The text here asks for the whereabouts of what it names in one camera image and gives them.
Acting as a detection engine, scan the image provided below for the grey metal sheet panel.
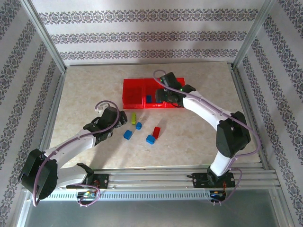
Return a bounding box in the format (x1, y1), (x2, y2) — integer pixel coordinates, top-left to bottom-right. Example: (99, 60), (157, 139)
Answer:
(16, 200), (288, 227)

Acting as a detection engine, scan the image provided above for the aluminium frame crossbar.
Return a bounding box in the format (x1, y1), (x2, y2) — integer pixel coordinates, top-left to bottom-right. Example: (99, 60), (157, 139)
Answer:
(65, 61), (235, 67)

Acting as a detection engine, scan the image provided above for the aluminium frame side rail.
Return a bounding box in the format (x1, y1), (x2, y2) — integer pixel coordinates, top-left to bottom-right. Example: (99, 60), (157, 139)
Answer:
(231, 63), (279, 173)
(22, 70), (67, 190)

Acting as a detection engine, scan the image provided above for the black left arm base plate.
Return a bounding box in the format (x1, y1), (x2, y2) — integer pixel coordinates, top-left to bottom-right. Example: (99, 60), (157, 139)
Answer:
(92, 173), (110, 189)

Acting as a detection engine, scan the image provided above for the small circuit board with wires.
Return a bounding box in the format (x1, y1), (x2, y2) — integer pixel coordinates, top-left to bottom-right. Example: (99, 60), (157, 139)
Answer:
(210, 190), (227, 199)
(77, 191), (101, 201)

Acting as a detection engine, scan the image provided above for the slotted grey cable duct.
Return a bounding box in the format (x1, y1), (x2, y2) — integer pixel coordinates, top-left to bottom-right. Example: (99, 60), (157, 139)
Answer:
(30, 190), (213, 201)

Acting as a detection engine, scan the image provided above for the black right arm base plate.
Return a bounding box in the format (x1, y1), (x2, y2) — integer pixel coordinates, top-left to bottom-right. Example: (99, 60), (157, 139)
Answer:
(192, 172), (235, 189)

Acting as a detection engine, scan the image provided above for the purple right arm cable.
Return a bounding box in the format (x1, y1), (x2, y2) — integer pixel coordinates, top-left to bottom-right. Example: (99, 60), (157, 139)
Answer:
(152, 70), (261, 204)

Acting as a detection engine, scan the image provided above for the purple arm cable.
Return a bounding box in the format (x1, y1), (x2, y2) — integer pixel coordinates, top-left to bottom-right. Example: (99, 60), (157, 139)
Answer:
(152, 70), (261, 204)
(33, 100), (120, 208)

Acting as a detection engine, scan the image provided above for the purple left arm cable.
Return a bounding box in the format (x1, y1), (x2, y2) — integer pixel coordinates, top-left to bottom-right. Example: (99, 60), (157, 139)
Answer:
(33, 100), (120, 208)

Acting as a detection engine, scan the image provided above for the aluminium frame post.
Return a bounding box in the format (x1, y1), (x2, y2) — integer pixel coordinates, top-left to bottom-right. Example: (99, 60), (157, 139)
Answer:
(232, 0), (277, 70)
(20, 0), (67, 74)

